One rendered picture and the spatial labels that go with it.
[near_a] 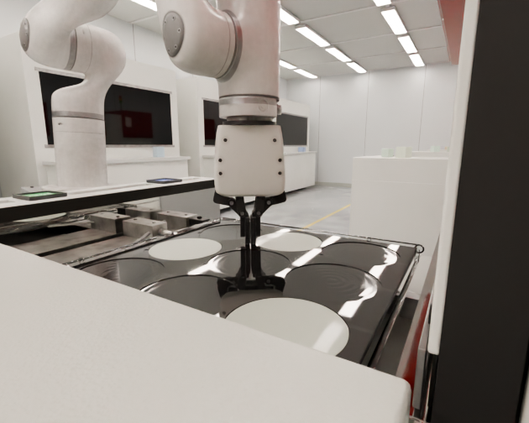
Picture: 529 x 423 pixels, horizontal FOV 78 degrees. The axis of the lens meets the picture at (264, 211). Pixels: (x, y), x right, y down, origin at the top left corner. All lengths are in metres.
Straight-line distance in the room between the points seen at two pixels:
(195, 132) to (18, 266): 4.84
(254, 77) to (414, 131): 7.90
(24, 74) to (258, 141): 3.39
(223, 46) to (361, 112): 8.18
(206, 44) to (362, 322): 0.32
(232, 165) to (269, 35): 0.17
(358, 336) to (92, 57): 0.90
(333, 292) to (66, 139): 0.79
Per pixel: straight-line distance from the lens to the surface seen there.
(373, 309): 0.32
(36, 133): 3.71
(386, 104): 8.44
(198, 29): 0.41
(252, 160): 0.45
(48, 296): 0.21
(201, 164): 5.06
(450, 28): 0.66
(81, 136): 0.96
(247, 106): 0.44
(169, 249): 0.48
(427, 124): 8.27
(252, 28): 0.45
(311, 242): 0.50
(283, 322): 0.29
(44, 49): 0.98
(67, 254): 0.58
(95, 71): 1.02
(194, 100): 5.10
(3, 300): 0.22
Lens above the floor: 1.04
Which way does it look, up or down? 11 degrees down
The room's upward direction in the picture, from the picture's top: straight up
